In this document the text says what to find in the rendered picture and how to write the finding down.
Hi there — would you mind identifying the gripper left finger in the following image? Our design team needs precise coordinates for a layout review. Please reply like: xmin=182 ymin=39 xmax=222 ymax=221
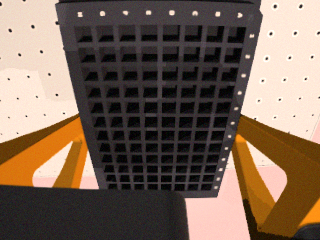
xmin=0 ymin=113 xmax=88 ymax=188

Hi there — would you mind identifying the white perforated plate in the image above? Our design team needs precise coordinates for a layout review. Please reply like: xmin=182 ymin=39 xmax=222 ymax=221
xmin=0 ymin=0 xmax=320 ymax=177

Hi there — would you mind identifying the black well plate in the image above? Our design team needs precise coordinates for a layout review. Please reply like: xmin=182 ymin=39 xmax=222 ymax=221
xmin=55 ymin=0 xmax=263 ymax=199

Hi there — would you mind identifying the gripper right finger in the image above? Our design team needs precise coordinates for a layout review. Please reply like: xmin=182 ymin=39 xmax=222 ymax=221
xmin=231 ymin=114 xmax=320 ymax=240

